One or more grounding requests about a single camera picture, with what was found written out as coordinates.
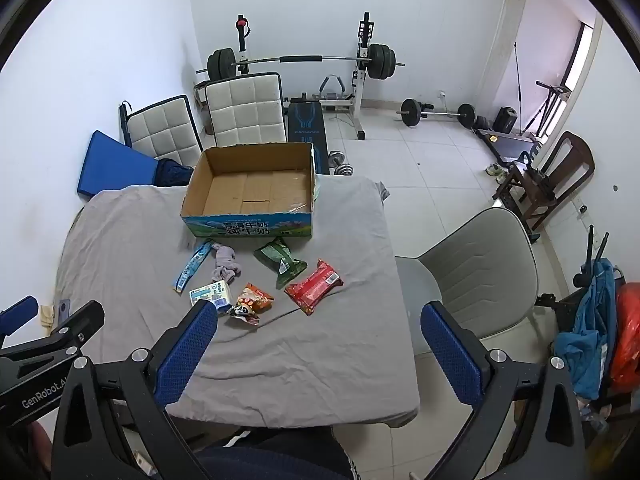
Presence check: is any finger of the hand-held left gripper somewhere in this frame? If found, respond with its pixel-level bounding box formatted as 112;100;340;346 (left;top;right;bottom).
0;296;40;337
0;300;106;362

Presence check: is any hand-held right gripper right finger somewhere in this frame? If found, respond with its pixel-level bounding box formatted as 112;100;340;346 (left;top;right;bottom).
415;301;586;480

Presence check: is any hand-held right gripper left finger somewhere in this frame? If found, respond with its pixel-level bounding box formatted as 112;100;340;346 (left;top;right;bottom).
52;301;219;480

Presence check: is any white and blue packet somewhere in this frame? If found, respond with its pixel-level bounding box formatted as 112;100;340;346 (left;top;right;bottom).
189;280;234;314

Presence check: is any orange panda snack packet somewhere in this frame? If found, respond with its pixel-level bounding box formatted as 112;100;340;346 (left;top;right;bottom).
226;282;276;328

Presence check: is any long blue snack packet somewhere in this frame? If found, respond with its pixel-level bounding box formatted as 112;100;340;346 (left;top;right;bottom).
172;240;215;294

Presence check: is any grey sock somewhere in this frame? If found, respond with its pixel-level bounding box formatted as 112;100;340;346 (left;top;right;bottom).
209;243;243;284

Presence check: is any green snack packet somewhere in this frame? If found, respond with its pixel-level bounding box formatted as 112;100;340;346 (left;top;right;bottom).
253;236;308;290

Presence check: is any red snack packet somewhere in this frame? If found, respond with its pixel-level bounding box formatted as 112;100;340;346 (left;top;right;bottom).
283;259;345;317

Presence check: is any printed cardboard box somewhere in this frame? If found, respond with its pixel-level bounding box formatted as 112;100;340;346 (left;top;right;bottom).
180;142;317;240

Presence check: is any grey-green office chair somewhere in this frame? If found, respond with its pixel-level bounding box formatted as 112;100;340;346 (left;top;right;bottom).
394;207;539;357

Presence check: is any person's dark clothing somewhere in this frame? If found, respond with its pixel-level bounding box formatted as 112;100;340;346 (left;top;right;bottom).
199;426;362;480

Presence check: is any blue jacket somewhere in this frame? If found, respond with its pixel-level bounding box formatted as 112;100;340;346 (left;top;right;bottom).
552;258;619;401

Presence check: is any blue foam mat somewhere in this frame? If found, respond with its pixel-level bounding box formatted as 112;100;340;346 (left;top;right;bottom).
76;130;162;197

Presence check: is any black tripod stand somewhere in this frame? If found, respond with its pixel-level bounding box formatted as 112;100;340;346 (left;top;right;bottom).
573;224;627;288

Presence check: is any dark blue cloth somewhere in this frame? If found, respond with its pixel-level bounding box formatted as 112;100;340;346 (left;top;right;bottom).
153;159;196;189

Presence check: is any red bag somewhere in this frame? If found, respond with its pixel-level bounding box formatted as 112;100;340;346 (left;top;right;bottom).
610;282;640;394

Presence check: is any white cushioned chair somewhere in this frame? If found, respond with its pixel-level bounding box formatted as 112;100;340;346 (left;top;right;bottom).
119;95;205;167
204;72;289;150

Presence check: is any treadmill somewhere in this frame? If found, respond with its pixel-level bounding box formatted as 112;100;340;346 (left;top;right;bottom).
474;127;544;167

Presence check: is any dark wooden chair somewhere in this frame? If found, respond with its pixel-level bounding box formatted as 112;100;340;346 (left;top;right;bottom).
492;131;596;234

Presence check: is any black speaker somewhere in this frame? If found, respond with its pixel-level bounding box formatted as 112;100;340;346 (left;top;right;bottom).
493;106;521;135

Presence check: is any short barbell with black plates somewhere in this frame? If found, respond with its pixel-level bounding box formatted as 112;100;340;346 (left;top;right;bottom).
395;98;476;129

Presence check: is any black weight bench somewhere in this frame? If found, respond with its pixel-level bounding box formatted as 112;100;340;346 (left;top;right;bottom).
286;95;331;176

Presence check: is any exercise machine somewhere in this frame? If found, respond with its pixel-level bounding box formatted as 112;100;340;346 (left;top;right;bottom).
522;79;572;137

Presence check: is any white barbell rack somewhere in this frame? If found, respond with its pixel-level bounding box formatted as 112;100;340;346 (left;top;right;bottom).
235;11;377;141

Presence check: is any long barbell with black plates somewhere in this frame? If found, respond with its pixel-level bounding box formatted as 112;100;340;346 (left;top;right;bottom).
195;43;407;81

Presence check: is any grey handle attachment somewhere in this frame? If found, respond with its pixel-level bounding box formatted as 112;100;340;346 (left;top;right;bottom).
319;74;347;104

